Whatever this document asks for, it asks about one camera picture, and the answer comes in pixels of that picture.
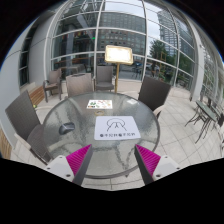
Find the brown wicker chair far left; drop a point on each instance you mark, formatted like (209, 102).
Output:
(54, 82)

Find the colourful menu card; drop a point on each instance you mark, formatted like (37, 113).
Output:
(100, 104)

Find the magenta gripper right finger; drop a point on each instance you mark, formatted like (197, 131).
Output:
(152, 166)

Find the grey wicker chair left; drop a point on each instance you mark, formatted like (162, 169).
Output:
(27, 126)

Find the gold menu display stand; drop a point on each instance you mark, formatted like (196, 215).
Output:
(118, 55)

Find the round glass table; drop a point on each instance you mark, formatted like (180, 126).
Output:
(110, 158)

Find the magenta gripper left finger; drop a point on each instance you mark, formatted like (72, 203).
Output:
(72, 167)

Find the wooden bench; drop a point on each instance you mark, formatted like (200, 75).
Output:
(36, 95)

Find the white printed mouse pad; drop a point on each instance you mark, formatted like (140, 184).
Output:
(116, 128)

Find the grey wicker chair back-left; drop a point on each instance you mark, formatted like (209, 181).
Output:
(78, 84)

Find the grey wicker chair right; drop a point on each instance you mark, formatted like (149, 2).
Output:
(153, 93)

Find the grey wicker chair far centre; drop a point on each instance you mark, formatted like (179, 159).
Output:
(104, 78)

